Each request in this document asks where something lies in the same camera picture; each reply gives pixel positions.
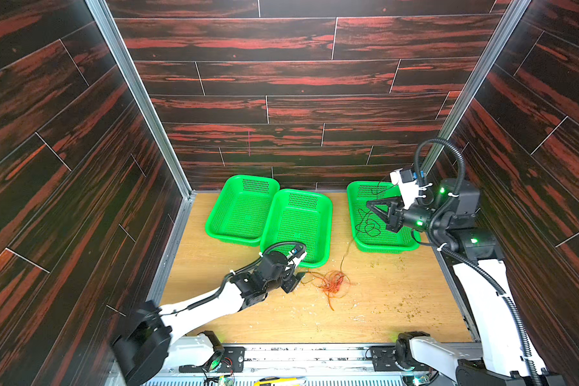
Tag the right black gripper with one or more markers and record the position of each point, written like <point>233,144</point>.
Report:
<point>395,216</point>

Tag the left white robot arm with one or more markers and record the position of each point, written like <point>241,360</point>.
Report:
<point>147,340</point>

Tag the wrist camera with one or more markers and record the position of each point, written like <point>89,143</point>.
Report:
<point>410,188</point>
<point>297,254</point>

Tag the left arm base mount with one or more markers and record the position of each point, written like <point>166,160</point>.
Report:
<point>230,360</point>

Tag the right green basket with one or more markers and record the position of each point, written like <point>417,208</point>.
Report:
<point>369,232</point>

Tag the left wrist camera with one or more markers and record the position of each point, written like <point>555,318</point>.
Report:
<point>297,254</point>

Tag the green basket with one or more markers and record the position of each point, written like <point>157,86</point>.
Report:
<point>304,217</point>
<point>369,232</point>
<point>241,210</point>

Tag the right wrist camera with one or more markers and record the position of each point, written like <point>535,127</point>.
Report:
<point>410,188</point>

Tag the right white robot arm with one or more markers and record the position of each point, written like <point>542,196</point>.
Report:
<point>446,214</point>

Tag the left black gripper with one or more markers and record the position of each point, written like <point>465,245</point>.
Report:
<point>292,282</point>

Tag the left green basket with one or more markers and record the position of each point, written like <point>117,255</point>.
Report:
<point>241,210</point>

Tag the middle green basket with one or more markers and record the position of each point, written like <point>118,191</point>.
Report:
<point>304,217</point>

